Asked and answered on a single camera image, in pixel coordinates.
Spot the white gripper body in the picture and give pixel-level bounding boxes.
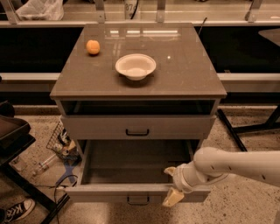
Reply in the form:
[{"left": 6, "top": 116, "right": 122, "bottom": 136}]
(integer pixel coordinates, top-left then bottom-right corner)
[{"left": 172, "top": 162, "right": 200, "bottom": 193}]

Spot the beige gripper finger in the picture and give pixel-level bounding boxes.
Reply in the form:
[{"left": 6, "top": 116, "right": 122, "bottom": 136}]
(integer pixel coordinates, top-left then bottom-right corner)
[
  {"left": 164, "top": 166, "right": 176, "bottom": 176},
  {"left": 163, "top": 187, "right": 185, "bottom": 207}
]

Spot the grey drawer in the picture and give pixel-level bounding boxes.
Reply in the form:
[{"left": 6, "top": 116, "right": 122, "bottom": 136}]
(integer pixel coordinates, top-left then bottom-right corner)
[
  {"left": 66, "top": 140, "right": 197, "bottom": 205},
  {"left": 61, "top": 115, "right": 215, "bottom": 140}
]

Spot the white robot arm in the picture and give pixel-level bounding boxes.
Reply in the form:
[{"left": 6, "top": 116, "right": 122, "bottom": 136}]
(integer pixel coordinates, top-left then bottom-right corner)
[{"left": 162, "top": 147, "right": 280, "bottom": 207}]

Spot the grey drawer cabinet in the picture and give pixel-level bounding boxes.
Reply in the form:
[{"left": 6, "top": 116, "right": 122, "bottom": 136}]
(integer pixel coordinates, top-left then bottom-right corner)
[{"left": 49, "top": 23, "right": 228, "bottom": 152}]

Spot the black stand base right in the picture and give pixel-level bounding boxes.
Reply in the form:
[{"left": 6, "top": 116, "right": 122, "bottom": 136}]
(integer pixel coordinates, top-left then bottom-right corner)
[{"left": 217, "top": 105, "right": 280, "bottom": 151}]

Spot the white paper bowl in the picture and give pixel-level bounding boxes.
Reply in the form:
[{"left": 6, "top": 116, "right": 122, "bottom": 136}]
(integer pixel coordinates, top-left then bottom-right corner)
[{"left": 115, "top": 53, "right": 157, "bottom": 81}]

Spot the clear plastic bottle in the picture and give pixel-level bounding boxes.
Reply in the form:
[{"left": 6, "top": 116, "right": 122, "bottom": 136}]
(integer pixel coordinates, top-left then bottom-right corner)
[{"left": 32, "top": 154, "right": 58, "bottom": 176}]

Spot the orange fruit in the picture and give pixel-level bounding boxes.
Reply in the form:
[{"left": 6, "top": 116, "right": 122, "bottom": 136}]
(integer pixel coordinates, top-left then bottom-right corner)
[{"left": 86, "top": 40, "right": 100, "bottom": 55}]

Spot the black white sneaker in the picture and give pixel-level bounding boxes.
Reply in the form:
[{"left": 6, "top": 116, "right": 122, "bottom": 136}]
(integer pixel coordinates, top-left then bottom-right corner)
[{"left": 0, "top": 199, "right": 36, "bottom": 224}]

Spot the black cart on left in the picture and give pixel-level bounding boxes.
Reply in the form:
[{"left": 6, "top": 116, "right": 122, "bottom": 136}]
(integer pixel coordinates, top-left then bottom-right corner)
[{"left": 0, "top": 101, "right": 69, "bottom": 224}]

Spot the white plastic bag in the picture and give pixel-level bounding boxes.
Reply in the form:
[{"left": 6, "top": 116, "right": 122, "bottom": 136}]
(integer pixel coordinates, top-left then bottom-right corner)
[{"left": 16, "top": 0, "right": 64, "bottom": 21}]

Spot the black floor cable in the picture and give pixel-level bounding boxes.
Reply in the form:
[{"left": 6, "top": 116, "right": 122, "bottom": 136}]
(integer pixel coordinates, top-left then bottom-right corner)
[{"left": 33, "top": 174, "right": 81, "bottom": 224}]

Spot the wire basket with clutter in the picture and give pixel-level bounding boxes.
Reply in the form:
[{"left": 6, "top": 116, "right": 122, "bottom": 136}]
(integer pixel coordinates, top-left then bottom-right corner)
[{"left": 46, "top": 122, "right": 81, "bottom": 161}]

